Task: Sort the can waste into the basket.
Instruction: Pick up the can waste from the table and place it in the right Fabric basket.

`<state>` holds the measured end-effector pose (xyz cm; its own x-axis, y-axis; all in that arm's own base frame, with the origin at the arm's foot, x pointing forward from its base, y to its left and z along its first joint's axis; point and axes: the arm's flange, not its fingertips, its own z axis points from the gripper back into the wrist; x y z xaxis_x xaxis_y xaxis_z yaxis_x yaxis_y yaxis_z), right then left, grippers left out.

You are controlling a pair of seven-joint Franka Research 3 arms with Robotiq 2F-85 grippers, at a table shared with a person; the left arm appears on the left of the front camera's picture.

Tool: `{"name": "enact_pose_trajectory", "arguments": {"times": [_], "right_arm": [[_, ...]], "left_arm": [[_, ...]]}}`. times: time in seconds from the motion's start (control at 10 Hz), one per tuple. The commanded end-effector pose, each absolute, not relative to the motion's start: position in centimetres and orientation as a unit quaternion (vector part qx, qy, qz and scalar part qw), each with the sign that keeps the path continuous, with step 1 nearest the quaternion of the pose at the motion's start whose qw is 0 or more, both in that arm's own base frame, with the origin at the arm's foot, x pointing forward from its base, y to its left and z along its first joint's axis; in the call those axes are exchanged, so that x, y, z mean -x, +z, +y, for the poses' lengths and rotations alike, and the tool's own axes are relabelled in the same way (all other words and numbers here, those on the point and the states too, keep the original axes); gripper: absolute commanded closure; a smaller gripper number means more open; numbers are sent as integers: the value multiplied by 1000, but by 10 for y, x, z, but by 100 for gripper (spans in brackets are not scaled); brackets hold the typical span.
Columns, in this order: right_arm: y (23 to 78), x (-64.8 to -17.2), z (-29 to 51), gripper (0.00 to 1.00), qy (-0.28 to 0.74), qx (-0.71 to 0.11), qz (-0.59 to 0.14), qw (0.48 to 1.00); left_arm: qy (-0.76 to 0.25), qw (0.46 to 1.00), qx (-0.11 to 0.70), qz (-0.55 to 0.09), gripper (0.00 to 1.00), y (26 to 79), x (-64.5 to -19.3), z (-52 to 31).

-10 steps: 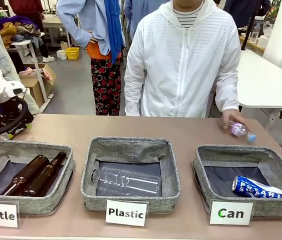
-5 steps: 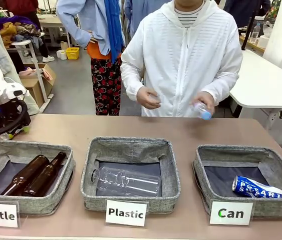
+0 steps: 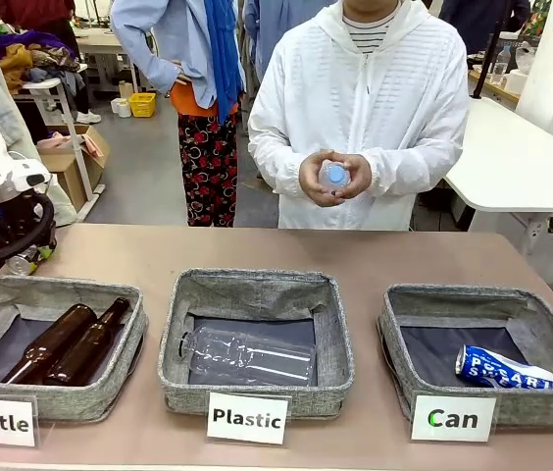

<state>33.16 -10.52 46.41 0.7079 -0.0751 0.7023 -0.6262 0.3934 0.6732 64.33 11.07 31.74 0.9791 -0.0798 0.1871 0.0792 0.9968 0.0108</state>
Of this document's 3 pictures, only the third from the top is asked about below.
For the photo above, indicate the black vertical pole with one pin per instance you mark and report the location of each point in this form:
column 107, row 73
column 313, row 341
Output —
column 485, row 49

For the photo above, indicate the clear unlabelled plastic bottle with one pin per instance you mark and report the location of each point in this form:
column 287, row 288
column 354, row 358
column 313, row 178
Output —
column 247, row 355

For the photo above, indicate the person's left forearm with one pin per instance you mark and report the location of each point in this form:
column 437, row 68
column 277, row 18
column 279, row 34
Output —
column 414, row 162

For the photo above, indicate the white side table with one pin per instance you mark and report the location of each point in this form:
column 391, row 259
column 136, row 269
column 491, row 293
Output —
column 512, row 157

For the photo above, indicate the bystander in red top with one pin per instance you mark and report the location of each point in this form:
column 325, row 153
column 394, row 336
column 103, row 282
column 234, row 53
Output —
column 36, row 10

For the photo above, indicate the bystander in dark clothes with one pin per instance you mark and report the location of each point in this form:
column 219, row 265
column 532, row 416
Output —
column 477, row 19

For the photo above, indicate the white sign reading Can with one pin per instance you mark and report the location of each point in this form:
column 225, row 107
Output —
column 453, row 418

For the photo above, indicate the person's left hand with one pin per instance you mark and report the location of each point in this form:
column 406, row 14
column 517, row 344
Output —
column 361, row 176

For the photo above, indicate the person's right forearm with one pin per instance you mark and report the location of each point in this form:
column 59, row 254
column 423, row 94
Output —
column 271, row 157

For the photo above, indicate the white sign reading Plastic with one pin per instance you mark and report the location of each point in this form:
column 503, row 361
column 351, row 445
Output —
column 247, row 418

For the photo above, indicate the labelled plastic bottle blue cap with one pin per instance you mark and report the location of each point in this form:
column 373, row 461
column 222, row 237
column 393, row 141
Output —
column 337, row 175

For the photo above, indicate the bystander's hand on hip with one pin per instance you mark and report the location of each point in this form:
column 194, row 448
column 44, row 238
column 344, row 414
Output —
column 182, row 73

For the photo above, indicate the grey fabric basket plastic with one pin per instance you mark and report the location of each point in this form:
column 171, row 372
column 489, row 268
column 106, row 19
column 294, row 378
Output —
column 257, row 289

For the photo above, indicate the bystander in pale blue coat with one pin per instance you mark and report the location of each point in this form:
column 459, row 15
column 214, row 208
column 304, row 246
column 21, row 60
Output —
column 276, row 24

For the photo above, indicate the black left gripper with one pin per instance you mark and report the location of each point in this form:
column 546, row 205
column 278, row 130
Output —
column 7, row 221

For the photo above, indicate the crushed blue Pocari Sweat can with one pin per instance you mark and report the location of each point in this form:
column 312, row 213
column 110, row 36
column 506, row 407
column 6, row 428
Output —
column 492, row 368

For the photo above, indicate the pile of colourful clothes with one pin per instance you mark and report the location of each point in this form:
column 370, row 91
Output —
column 26, row 54

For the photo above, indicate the bystander in light blue shirt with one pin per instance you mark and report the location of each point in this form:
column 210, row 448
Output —
column 159, row 39

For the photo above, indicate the background clear water bottle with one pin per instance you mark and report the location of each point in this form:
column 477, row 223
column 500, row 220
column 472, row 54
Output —
column 501, row 66

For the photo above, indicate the grey fabric basket bottle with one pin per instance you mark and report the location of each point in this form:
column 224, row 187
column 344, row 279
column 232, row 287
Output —
column 61, row 289

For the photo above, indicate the grey fabric basket can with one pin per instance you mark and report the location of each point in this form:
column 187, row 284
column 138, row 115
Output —
column 453, row 304

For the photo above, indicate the brown glass bottle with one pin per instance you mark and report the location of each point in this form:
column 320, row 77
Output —
column 56, row 338
column 85, row 353

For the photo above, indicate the brown cardboard box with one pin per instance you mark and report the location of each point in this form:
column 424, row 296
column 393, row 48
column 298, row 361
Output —
column 68, row 176

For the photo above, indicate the person in white hooded jacket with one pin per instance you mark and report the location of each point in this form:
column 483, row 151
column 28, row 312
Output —
column 365, row 98

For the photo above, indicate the pink cloth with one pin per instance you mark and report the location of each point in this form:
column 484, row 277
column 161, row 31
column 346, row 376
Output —
column 53, row 142

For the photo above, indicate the yellow plastic crate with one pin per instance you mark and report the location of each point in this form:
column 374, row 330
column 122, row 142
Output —
column 142, row 105

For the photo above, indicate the white metal stand frame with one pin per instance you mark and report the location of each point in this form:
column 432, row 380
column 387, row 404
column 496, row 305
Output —
column 78, row 162

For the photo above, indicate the white paper roll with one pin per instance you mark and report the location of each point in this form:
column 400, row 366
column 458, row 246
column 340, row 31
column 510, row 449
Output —
column 115, row 105
column 125, row 110

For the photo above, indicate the white background desk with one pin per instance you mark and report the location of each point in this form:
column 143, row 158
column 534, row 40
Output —
column 100, row 44

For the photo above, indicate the person's right hand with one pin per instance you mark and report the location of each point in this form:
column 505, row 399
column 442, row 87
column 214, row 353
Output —
column 310, row 179

